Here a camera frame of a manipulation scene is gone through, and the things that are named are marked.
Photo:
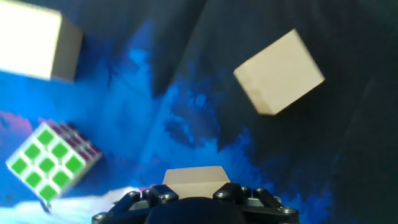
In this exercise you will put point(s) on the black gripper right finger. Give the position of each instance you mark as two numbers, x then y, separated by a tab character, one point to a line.
248	196

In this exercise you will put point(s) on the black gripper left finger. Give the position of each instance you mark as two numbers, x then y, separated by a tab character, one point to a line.
149	196

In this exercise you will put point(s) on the light wooden cube block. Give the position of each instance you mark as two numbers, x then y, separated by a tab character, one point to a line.
196	182
278	73
31	40

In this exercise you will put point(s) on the blue mountain print cloth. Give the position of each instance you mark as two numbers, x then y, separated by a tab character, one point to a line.
186	124

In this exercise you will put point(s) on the Rubik's cube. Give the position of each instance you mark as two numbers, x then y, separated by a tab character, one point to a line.
46	163

